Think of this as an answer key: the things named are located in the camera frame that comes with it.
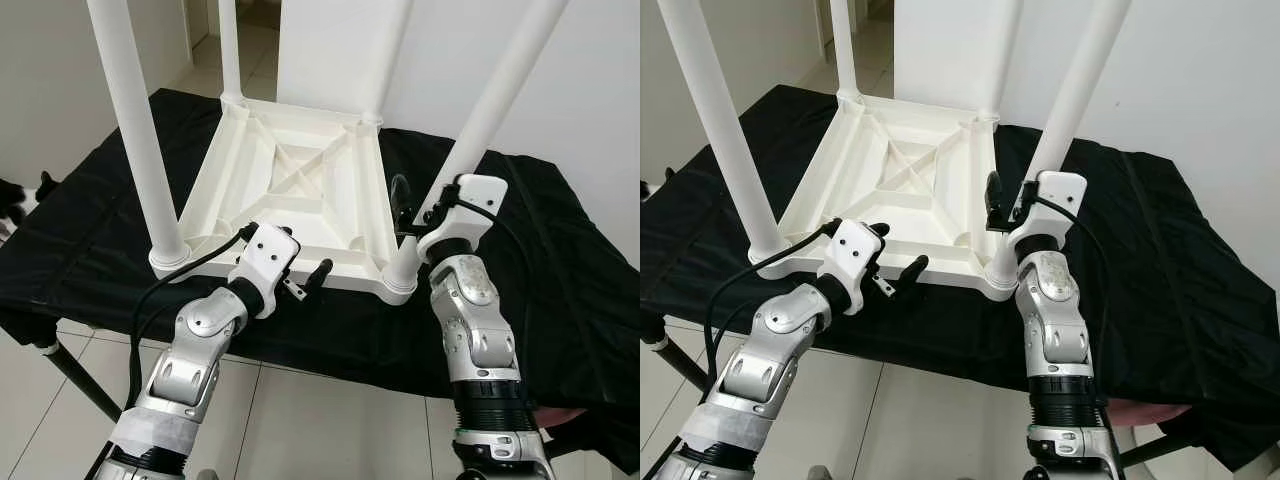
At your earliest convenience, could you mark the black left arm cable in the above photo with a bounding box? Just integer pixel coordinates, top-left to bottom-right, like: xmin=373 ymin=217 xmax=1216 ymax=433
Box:
xmin=125 ymin=222 xmax=259 ymax=411
xmin=703 ymin=220 xmax=841 ymax=401

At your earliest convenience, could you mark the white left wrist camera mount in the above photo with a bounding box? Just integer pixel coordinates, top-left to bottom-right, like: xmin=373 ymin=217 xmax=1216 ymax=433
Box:
xmin=228 ymin=223 xmax=303 ymax=319
xmin=815 ymin=218 xmax=889 ymax=316

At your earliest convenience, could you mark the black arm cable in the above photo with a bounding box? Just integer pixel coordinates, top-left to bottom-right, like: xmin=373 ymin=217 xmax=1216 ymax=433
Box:
xmin=440 ymin=190 xmax=531 ymax=301
xmin=125 ymin=222 xmax=259 ymax=411
xmin=1030 ymin=190 xmax=1111 ymax=401
xmin=703 ymin=220 xmax=841 ymax=401

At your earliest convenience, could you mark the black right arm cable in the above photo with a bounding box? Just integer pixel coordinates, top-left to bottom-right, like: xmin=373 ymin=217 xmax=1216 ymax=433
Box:
xmin=1030 ymin=190 xmax=1111 ymax=401
xmin=440 ymin=190 xmax=531 ymax=301

